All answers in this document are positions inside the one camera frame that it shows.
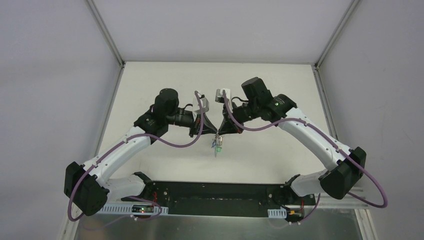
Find metal keyring carabiner plate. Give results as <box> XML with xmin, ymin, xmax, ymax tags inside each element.
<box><xmin>211</xmin><ymin>133</ymin><xmax>224</xmax><ymax>153</ymax></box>

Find green tagged key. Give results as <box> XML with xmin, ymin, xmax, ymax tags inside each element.
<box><xmin>214</xmin><ymin>146</ymin><xmax>222</xmax><ymax>158</ymax></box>

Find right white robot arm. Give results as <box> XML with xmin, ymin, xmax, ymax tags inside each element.
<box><xmin>215</xmin><ymin>77</ymin><xmax>366</xmax><ymax>205</ymax></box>

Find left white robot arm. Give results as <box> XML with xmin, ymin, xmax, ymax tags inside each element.
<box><xmin>64</xmin><ymin>88</ymin><xmax>210</xmax><ymax>222</ymax></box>

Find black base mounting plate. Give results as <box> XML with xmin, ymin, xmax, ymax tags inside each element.
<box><xmin>136</xmin><ymin>172</ymin><xmax>316</xmax><ymax>219</ymax></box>

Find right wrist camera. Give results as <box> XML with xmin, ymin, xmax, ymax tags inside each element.
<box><xmin>215</xmin><ymin>88</ymin><xmax>232</xmax><ymax>104</ymax></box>

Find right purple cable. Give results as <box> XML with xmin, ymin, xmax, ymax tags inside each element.
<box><xmin>221</xmin><ymin>89</ymin><xmax>388</xmax><ymax>209</ymax></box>

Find purple cable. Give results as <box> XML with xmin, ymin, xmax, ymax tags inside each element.
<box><xmin>67</xmin><ymin>90</ymin><xmax>206</xmax><ymax>222</ymax></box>
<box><xmin>221</xmin><ymin>89</ymin><xmax>388</xmax><ymax>209</ymax></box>

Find right white slotted cable duct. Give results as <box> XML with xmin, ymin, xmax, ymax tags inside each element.
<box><xmin>267</xmin><ymin>208</ymin><xmax>287</xmax><ymax>219</ymax></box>

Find white slotted cable duct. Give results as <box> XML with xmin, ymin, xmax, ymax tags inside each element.
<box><xmin>97</xmin><ymin>203</ymin><xmax>169</xmax><ymax>216</ymax></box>
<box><xmin>267</xmin><ymin>208</ymin><xmax>287</xmax><ymax>219</ymax></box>

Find left white slotted cable duct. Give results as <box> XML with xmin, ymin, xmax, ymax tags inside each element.
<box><xmin>97</xmin><ymin>203</ymin><xmax>169</xmax><ymax>216</ymax></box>

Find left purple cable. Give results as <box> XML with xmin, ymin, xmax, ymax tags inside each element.
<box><xmin>67</xmin><ymin>90</ymin><xmax>206</xmax><ymax>222</ymax></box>

